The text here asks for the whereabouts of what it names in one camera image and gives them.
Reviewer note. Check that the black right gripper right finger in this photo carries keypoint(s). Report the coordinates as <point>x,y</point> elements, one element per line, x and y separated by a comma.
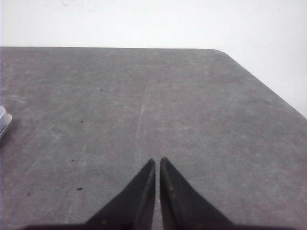
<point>182,206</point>

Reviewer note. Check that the silver digital kitchen scale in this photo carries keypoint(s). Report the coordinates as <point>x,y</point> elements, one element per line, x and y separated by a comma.
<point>5,120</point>

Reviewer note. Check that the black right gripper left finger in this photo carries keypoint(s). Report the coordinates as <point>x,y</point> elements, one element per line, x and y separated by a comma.
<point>133,207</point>

